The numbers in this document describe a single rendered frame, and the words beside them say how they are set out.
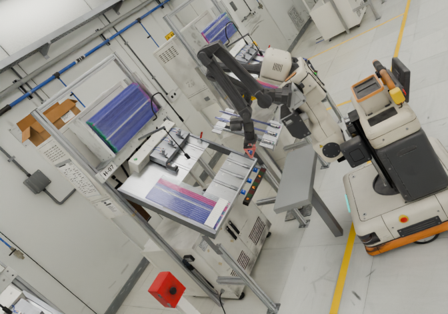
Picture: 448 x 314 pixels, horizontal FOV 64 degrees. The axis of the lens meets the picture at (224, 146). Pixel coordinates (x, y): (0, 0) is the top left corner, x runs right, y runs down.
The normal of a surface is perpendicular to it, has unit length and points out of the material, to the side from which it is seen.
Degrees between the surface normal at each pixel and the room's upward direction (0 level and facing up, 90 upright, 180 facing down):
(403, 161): 90
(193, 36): 90
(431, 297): 0
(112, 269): 90
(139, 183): 44
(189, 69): 90
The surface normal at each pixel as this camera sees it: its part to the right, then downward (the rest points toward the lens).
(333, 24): -0.43, 0.62
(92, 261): 0.69, -0.25
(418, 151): -0.15, 0.49
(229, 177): 0.07, -0.70
